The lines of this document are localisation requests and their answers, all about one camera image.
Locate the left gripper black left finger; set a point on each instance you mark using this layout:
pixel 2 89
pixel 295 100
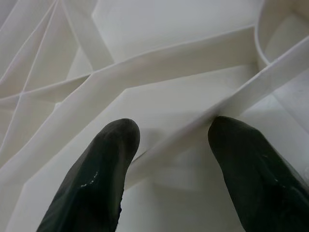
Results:
pixel 96 183

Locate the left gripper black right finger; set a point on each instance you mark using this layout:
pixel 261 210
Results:
pixel 260 183

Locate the white plastic table top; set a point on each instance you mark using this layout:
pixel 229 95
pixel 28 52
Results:
pixel 169 48

